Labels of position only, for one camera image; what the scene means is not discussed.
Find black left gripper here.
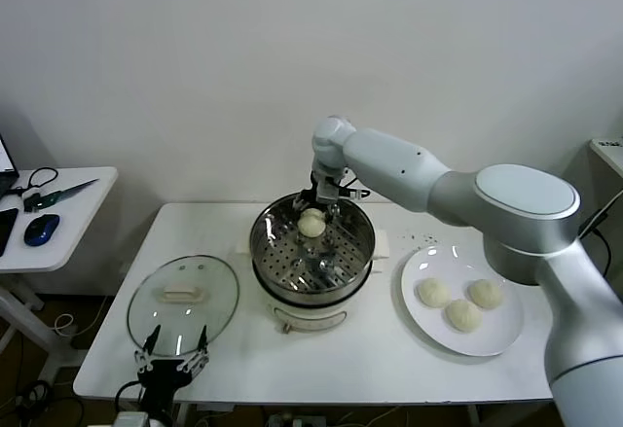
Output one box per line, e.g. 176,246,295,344
134,324,210,408

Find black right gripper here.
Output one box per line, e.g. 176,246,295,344
293,166,349,227

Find white steamed baozi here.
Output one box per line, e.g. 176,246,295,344
296,207,326,239
467,278,505,310
444,299,483,335
414,277,452,310

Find glass lid with cream handle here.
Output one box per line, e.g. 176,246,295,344
127,254,240,358

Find stainless steel steamer basket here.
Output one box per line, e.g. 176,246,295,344
249,192,378,302

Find white electric cooker pot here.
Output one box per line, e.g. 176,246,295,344
235,226,392,337

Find white side table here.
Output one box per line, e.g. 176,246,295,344
0,167,120,384

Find white round plate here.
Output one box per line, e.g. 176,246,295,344
400,245,526,358

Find blue computer mouse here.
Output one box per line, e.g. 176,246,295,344
23,213,61,248

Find black smartphone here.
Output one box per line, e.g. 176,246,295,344
0,207,20,259

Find black laptop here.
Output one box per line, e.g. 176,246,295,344
0,132,21,199

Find white table with label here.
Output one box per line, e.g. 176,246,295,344
587,137,623,180

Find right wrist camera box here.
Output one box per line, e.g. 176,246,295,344
338,181,370,203

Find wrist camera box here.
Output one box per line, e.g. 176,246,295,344
338,181,370,203
114,409,150,427

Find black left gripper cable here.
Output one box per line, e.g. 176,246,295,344
114,379,146,412

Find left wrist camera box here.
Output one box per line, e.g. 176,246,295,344
114,409,150,427

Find white floor cable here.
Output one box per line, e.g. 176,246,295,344
52,294,116,339

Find black floor cables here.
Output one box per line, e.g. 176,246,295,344
13,378,82,427

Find black power cable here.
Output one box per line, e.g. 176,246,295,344
577,202,613,280

